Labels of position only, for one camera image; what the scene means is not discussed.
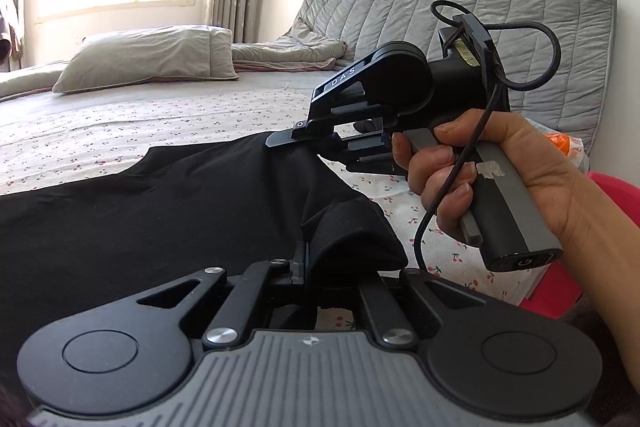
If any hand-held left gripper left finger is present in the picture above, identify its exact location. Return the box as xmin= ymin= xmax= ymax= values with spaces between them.
xmin=135 ymin=241 xmax=312 ymax=354

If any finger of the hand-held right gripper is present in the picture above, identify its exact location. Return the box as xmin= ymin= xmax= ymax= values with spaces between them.
xmin=344 ymin=131 xmax=409 ymax=180
xmin=265 ymin=118 xmax=347 ymax=150

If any black braided cable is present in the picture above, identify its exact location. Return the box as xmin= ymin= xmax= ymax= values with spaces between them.
xmin=414 ymin=1 xmax=563 ymax=279

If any black t-shirt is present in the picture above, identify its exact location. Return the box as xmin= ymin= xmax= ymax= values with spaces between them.
xmin=0 ymin=133 xmax=409 ymax=389

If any person's red garment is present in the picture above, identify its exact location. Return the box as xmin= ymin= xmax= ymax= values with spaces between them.
xmin=520 ymin=171 xmax=640 ymax=324

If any grey pillow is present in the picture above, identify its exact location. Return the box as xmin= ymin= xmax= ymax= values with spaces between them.
xmin=51 ymin=25 xmax=240 ymax=96

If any grey bed sheet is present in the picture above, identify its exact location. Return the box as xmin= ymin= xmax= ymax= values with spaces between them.
xmin=0 ymin=59 xmax=353 ymax=130

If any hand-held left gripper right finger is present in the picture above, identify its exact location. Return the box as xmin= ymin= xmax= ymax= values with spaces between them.
xmin=356 ymin=268 xmax=490 ymax=350

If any person's right forearm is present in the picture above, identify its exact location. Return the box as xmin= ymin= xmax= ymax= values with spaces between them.
xmin=562 ymin=177 xmax=640 ymax=360

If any cherry print bed sheet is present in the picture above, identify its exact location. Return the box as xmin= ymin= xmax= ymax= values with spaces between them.
xmin=0 ymin=86 xmax=551 ymax=309

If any folded grey quilt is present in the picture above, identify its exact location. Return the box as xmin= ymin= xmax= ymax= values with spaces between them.
xmin=230 ymin=38 xmax=349 ymax=74

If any orange and white plastic bag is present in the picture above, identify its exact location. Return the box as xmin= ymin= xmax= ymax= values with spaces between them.
xmin=529 ymin=119 xmax=594 ymax=176

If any person's right hand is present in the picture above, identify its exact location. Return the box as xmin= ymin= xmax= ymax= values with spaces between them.
xmin=391 ymin=109 xmax=599 ymax=242

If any dark cloth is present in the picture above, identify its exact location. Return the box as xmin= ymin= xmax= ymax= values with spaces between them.
xmin=567 ymin=297 xmax=640 ymax=427

